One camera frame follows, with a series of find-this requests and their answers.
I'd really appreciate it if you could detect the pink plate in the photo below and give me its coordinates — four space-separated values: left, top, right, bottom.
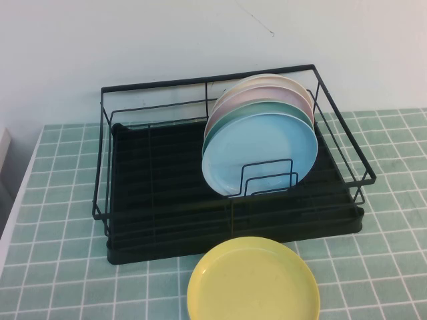
203 85 315 139

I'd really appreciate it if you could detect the black plastic drip tray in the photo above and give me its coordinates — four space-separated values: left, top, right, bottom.
105 122 364 266

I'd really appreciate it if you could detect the green tile pattern tablecloth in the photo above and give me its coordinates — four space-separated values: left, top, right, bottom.
0 108 427 320

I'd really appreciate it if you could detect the black wire dish rack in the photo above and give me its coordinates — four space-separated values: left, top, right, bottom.
91 63 377 235

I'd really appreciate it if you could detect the yellow plate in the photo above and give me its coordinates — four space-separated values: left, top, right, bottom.
186 236 321 320

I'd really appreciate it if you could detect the light blue plate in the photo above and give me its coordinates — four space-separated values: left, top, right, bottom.
201 112 318 197

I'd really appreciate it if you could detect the cream plate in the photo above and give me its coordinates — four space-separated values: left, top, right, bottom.
211 78 314 111
220 74 307 95

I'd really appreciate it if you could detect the green plate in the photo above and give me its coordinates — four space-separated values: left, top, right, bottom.
203 100 315 157

